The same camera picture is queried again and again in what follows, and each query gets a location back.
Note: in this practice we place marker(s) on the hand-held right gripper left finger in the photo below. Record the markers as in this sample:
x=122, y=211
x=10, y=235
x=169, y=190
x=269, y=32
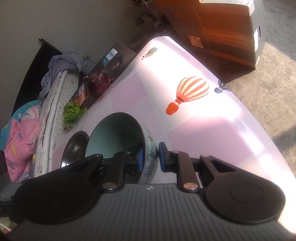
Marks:
x=140, y=158

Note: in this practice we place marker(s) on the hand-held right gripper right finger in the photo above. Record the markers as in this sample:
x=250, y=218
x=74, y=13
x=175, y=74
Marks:
x=162, y=160

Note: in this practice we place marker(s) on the teal floral ceramic bowl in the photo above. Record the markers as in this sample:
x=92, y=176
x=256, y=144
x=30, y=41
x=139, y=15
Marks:
x=115, y=134

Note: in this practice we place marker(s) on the balloon print tablecloth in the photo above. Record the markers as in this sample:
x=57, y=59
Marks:
x=208, y=129

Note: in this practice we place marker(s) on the green lettuce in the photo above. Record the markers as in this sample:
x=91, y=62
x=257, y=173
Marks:
x=72, y=113

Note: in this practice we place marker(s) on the white quilted mattress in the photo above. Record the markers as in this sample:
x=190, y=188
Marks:
x=57, y=109

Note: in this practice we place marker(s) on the flat printed cardboard box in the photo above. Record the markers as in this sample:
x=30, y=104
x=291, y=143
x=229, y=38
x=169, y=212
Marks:
x=115, y=64

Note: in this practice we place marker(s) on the pink patterned blanket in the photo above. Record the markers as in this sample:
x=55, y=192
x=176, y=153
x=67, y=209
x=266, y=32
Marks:
x=20, y=143

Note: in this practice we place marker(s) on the grey clothing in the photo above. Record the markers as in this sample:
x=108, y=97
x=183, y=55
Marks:
x=62, y=64

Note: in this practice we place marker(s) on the black headboard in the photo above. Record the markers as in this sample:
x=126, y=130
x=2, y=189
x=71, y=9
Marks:
x=30, y=76

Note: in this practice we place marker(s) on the large brown cardboard box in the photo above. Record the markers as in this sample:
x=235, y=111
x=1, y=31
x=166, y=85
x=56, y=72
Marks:
x=219, y=30

